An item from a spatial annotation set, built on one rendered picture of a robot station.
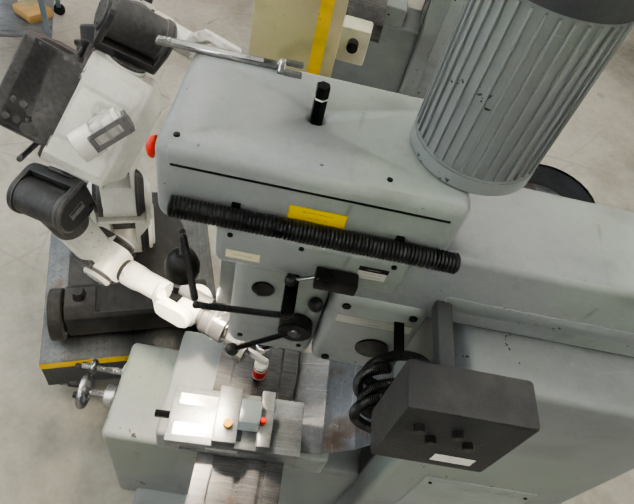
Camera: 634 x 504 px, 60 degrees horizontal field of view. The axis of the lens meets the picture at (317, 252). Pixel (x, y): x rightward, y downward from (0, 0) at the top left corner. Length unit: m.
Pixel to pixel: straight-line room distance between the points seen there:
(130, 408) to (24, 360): 1.06
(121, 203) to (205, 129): 1.07
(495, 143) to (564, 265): 0.32
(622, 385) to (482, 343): 0.28
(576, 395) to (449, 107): 0.62
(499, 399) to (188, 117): 0.61
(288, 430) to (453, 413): 0.77
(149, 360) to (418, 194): 1.29
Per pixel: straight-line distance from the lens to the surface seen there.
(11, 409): 2.72
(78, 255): 1.53
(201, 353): 1.77
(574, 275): 1.03
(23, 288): 3.02
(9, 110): 1.32
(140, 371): 1.88
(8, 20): 4.17
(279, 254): 0.93
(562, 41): 0.72
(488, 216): 1.03
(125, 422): 1.82
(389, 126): 0.90
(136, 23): 1.27
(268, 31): 2.80
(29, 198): 1.37
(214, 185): 0.82
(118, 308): 2.17
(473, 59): 0.75
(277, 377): 1.67
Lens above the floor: 2.42
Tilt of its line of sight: 51 degrees down
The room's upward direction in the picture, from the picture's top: 17 degrees clockwise
